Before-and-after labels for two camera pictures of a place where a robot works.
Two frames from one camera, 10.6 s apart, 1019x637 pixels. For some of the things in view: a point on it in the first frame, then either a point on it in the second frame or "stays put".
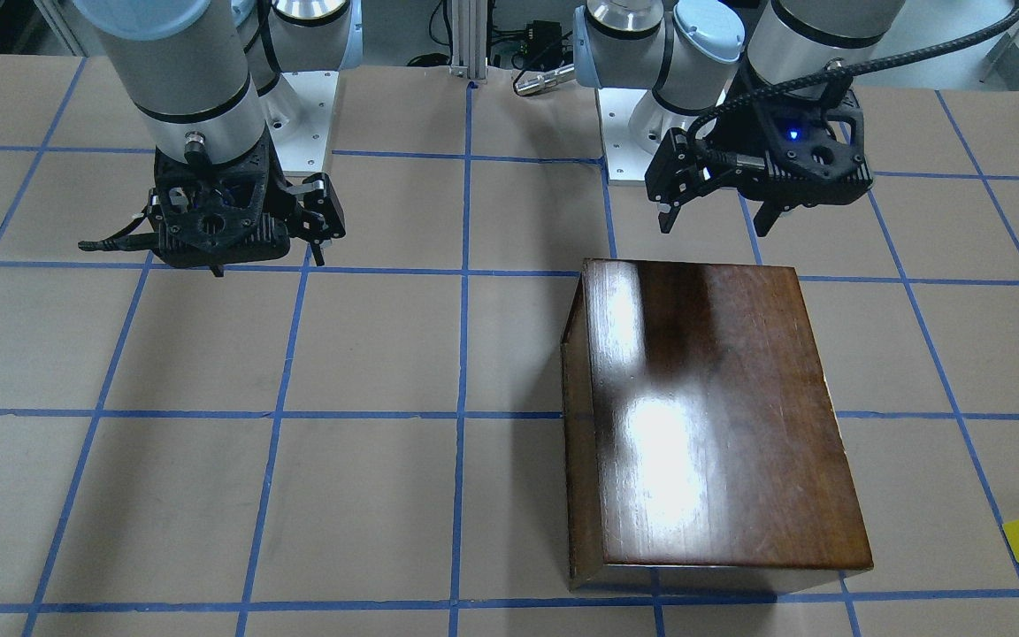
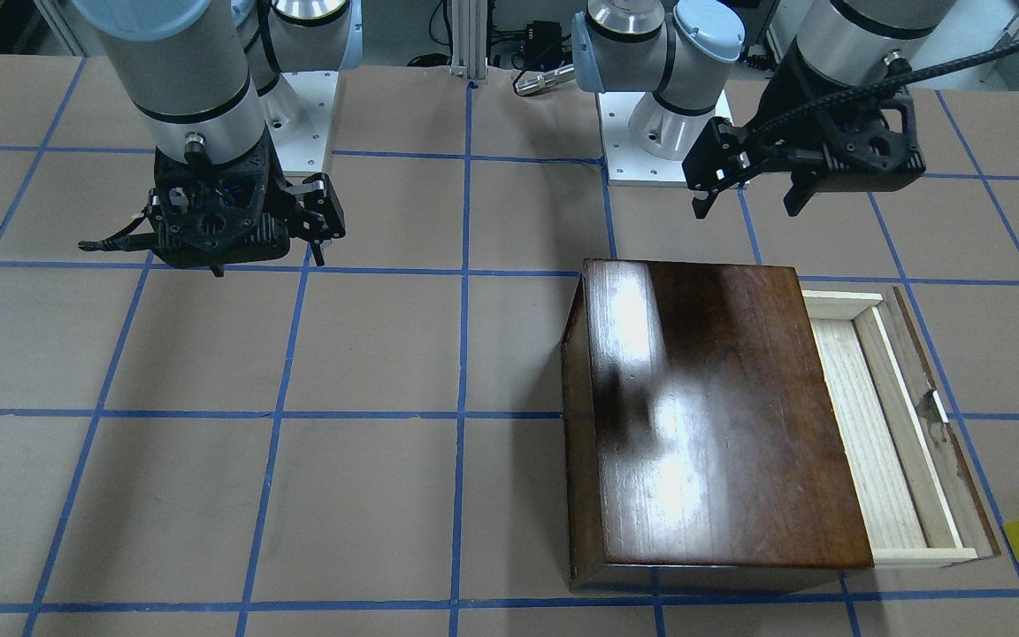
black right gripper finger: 317,253 stays put
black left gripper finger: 767,216 to 805,185
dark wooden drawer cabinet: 701,447 stays put
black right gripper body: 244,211 stays put
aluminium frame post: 469,39 stays put
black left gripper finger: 666,219 to 701,207
